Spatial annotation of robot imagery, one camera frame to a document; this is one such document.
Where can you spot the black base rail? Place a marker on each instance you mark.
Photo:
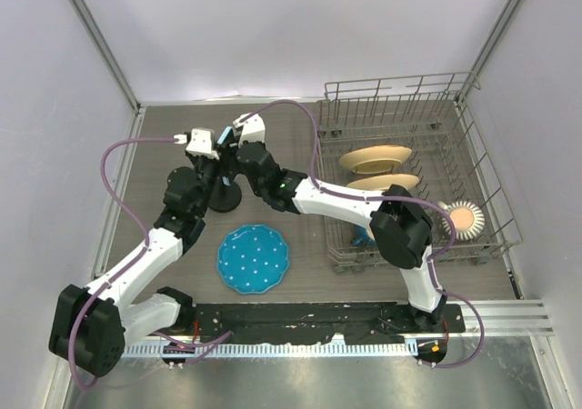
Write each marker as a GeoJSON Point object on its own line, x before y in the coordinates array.
{"type": "Point", "coordinates": [312, 323]}

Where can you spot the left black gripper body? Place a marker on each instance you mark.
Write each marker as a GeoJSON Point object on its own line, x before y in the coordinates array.
{"type": "Point", "coordinates": [205, 171]}

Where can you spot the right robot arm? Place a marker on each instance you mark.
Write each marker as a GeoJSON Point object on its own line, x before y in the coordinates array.
{"type": "Point", "coordinates": [398, 222]}

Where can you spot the beige plate front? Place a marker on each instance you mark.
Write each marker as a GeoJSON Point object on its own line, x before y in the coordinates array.
{"type": "Point", "coordinates": [384, 182]}

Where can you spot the beige plate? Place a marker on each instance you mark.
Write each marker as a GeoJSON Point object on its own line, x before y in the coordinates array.
{"type": "Point", "coordinates": [384, 182]}
{"type": "Point", "coordinates": [375, 159]}

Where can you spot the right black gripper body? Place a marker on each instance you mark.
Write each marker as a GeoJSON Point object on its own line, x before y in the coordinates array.
{"type": "Point", "coordinates": [258, 185]}

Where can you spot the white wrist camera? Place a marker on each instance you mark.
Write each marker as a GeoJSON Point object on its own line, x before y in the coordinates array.
{"type": "Point", "coordinates": [198, 142]}
{"type": "Point", "coordinates": [249, 129]}

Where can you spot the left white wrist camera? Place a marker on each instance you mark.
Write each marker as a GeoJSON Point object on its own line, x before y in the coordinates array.
{"type": "Point", "coordinates": [198, 142]}

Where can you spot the metal wire dish rack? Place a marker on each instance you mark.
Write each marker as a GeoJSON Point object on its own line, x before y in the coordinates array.
{"type": "Point", "coordinates": [418, 131]}

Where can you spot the white ribbed cup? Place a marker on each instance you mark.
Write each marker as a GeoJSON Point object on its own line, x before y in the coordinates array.
{"type": "Point", "coordinates": [468, 219]}

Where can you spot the blue mug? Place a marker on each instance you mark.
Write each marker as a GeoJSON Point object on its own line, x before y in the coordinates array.
{"type": "Point", "coordinates": [362, 237]}

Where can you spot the black phone stand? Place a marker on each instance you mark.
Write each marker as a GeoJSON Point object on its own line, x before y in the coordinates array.
{"type": "Point", "coordinates": [226, 195]}

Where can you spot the phone with light blue case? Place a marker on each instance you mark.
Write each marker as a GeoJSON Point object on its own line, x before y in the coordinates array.
{"type": "Point", "coordinates": [224, 137]}

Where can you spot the white cable duct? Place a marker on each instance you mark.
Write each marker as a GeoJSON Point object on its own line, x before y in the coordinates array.
{"type": "Point", "coordinates": [336, 348]}

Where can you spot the blue polka dot plate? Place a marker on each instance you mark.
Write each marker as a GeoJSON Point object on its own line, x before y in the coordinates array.
{"type": "Point", "coordinates": [253, 259]}

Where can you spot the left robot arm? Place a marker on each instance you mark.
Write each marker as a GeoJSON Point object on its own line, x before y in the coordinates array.
{"type": "Point", "coordinates": [94, 324]}

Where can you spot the beige plate rear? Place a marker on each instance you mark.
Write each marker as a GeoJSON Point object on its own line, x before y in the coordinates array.
{"type": "Point", "coordinates": [375, 159]}

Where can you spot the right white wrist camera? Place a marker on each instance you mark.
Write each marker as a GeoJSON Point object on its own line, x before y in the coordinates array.
{"type": "Point", "coordinates": [249, 129]}

